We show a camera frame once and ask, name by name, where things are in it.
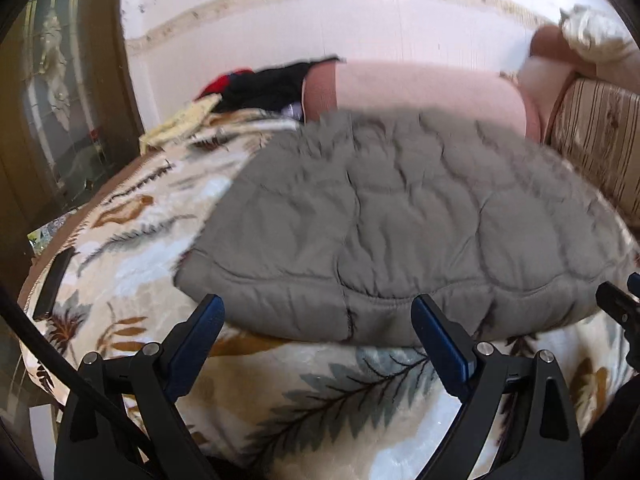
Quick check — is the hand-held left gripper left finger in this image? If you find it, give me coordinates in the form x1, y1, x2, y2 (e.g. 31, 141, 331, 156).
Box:
52, 294, 226, 480

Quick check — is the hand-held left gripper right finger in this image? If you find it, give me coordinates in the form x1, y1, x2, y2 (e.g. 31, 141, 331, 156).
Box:
411, 294, 585, 480

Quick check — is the grey quilted jacket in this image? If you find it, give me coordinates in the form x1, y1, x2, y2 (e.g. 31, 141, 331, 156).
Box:
172, 110, 640, 347

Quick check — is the leaf print blanket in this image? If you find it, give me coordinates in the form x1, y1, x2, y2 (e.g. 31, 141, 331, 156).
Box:
17, 110, 640, 480

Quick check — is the striped beige sofa cushion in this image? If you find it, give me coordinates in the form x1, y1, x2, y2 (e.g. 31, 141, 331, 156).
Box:
542, 76, 640, 241

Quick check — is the black smartphone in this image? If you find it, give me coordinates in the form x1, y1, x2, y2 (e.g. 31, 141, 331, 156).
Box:
32, 247, 76, 322

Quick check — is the green yellow patterned mat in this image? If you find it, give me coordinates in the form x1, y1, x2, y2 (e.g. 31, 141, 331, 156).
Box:
27, 210, 83, 256

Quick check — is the pale yellow cloth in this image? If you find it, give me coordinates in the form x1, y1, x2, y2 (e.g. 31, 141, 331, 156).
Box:
139, 95, 221, 153

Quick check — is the pink brown-ended cushion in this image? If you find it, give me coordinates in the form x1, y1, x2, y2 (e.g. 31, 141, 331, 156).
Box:
517, 25, 583, 143

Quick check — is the white crumpled cloth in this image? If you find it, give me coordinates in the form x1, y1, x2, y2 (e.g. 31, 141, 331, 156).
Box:
559, 4, 640, 96

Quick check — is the pink bolster cushion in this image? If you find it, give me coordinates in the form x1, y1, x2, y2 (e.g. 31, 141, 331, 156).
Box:
302, 59, 542, 141

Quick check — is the wooden glass-door cabinet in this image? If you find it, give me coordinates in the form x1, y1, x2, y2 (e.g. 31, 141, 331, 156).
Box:
0, 0, 146, 281

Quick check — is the red garment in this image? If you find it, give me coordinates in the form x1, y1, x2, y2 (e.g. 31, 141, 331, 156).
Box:
195, 67, 253, 101

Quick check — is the black garment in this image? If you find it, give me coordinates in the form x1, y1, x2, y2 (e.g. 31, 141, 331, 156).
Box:
220, 57, 346, 113

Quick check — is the black cable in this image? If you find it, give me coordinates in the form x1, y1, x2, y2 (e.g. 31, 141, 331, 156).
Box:
0, 280, 161, 480

